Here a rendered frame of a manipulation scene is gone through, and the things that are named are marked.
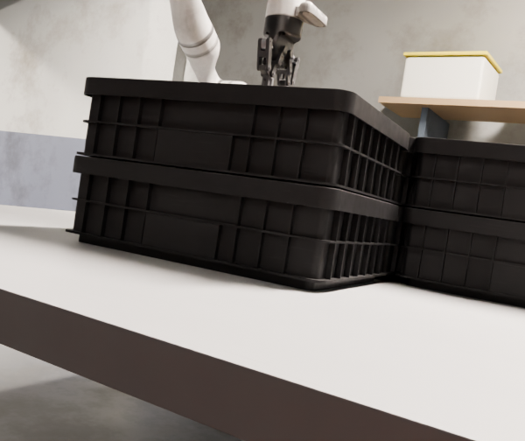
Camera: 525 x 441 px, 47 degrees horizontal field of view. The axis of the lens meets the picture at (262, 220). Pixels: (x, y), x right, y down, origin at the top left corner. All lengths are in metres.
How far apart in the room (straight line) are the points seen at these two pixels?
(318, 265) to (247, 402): 0.37
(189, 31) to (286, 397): 1.23
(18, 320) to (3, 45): 5.54
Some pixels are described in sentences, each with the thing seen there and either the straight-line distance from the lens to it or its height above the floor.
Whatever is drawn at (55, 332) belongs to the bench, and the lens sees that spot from 0.44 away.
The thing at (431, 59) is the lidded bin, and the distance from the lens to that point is 3.07.
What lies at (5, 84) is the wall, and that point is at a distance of 5.83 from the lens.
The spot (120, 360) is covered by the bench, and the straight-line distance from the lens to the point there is 0.40.
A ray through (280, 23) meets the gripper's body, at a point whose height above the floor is 1.13.
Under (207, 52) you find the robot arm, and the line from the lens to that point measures 1.51.
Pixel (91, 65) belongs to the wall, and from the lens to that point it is 5.05.
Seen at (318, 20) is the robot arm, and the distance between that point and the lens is 1.20.
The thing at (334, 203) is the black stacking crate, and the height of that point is 0.80.
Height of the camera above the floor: 0.79
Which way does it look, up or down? 1 degrees down
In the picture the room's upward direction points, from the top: 9 degrees clockwise
